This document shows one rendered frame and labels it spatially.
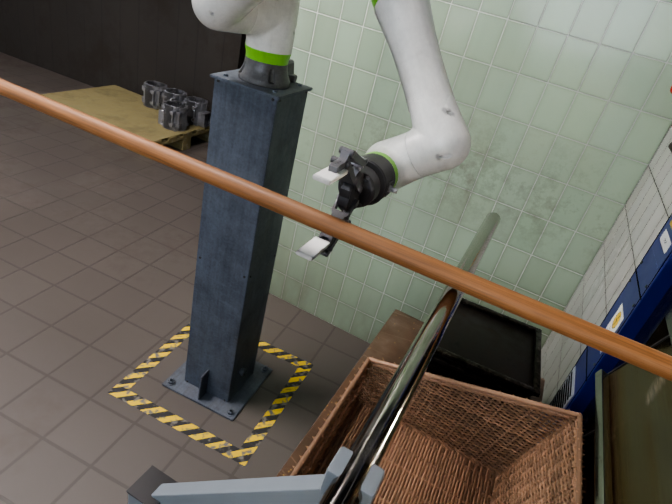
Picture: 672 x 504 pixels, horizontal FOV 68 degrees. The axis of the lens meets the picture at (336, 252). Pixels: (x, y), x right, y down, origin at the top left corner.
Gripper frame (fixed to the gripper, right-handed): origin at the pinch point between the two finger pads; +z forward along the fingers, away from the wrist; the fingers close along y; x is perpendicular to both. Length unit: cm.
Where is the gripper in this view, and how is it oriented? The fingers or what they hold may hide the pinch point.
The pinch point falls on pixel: (315, 217)
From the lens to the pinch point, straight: 78.4
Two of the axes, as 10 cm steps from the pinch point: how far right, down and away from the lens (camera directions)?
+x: -8.8, -3.9, 2.7
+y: -2.2, 8.4, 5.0
